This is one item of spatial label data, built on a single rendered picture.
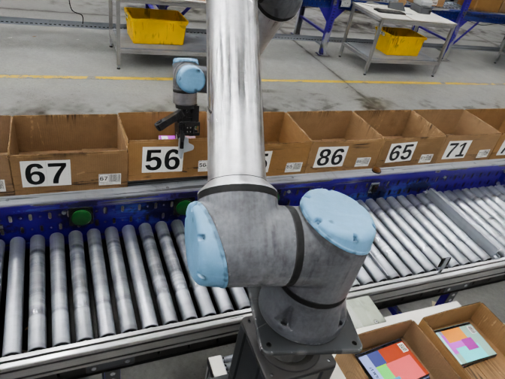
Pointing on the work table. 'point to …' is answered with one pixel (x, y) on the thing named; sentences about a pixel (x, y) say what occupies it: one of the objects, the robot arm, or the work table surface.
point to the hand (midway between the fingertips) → (179, 155)
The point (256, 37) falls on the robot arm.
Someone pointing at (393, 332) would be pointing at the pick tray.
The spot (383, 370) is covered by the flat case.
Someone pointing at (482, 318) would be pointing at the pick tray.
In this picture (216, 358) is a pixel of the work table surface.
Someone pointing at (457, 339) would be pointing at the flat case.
